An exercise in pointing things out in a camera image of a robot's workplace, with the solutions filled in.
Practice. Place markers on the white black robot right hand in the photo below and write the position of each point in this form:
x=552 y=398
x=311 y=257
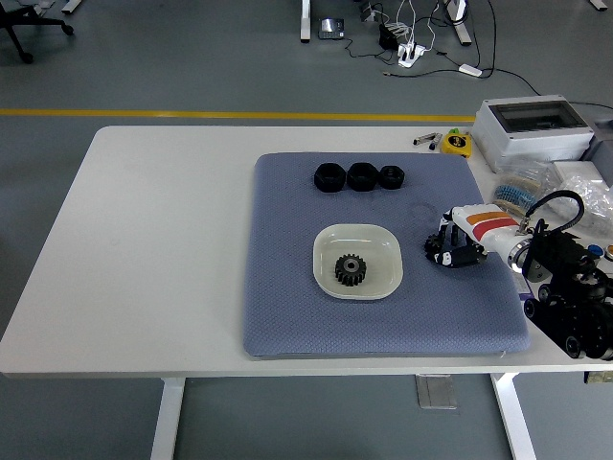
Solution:
x=488 y=227

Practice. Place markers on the small black gear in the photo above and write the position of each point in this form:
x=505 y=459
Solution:
x=431 y=245

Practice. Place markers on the large black gear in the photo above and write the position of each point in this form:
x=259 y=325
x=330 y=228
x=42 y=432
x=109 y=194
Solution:
x=346 y=275

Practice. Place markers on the small black hex nut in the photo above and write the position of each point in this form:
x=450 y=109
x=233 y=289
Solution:
x=392 y=177

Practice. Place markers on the white push-button control box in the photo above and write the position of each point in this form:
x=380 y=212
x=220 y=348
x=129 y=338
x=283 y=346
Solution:
x=595 y=250

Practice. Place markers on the large black hex nut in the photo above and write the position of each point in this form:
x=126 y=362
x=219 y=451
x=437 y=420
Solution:
x=362 y=176
x=329 y=177

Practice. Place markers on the grey metal box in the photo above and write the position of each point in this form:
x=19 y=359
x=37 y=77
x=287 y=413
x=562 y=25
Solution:
x=602 y=148

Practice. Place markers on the clear bag of blue resistors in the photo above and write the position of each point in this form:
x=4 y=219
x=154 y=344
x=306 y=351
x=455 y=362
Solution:
x=510 y=191

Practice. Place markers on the white purple label card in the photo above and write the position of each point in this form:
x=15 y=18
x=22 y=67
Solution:
x=523 y=290

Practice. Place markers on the yellow tape measure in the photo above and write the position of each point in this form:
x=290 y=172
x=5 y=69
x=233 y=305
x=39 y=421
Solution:
x=456 y=143

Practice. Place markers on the small black marker pen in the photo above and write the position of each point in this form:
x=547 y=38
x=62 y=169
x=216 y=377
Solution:
x=433 y=145

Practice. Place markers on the small silver black tool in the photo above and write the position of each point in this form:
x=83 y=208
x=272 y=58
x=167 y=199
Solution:
x=421 y=139

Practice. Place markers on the clear bag of screws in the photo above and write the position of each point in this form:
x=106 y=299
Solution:
x=598 y=196

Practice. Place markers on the white square plate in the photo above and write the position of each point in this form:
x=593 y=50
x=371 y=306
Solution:
x=369 y=244

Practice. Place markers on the white power adapter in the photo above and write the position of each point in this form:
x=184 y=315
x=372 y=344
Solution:
x=470 y=70

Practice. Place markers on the grey metal floor plate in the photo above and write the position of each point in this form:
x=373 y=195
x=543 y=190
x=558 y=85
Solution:
x=436 y=392

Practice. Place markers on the camouflage patterned object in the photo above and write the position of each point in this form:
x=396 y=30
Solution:
x=601 y=378

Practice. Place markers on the white power strip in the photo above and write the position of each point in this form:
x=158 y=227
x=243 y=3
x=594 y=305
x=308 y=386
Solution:
x=411 y=55

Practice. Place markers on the white table leg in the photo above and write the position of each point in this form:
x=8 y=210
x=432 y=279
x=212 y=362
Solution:
x=167 y=421
x=515 y=421

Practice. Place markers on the white background desk leg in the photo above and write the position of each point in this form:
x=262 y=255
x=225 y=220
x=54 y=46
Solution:
x=462 y=24
x=597 y=4
x=305 y=24
x=71 y=6

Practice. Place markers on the black power adapter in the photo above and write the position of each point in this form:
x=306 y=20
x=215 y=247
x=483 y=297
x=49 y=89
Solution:
x=388 y=37

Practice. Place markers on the blue-grey padded mat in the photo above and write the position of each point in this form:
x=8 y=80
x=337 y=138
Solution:
x=287 y=311

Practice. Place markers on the small grey white plug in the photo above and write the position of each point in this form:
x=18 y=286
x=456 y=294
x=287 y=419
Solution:
x=369 y=13

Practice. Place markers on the black desk phone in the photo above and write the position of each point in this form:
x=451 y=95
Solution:
x=331 y=28

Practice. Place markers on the black office chair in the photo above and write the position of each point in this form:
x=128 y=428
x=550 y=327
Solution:
x=9 y=19

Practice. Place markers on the grey electrical enclosure box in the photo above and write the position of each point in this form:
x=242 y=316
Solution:
x=541 y=144

